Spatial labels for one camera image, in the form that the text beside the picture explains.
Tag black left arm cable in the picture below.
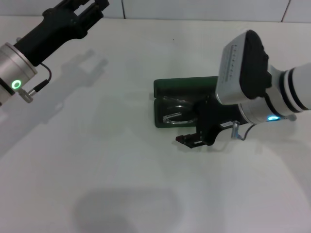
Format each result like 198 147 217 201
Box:
28 63 53 95

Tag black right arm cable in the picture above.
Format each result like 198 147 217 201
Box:
230 114 297 142

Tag green glasses case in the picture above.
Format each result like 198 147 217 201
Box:
153 76 243 129

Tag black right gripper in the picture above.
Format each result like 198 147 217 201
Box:
175 94 250 149

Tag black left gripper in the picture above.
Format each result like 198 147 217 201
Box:
13 0 110 67

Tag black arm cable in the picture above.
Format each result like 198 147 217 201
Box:
28 63 53 95
230 114 297 142

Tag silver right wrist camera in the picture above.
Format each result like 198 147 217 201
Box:
215 29 272 105

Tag clear white glasses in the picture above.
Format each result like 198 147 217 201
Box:
161 96 198 127

